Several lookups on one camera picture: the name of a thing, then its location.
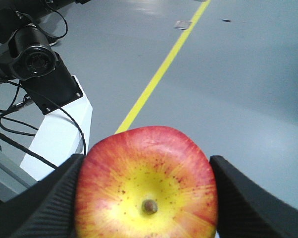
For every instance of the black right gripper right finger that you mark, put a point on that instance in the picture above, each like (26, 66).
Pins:
(245, 210)

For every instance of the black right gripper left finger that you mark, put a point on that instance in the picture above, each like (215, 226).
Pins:
(46, 210)

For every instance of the red yellow apple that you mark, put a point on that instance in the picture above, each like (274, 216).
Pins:
(148, 182)

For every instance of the white robot body panel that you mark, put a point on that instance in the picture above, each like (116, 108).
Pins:
(62, 134)

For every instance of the black camera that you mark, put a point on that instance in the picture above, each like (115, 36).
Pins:
(42, 72)

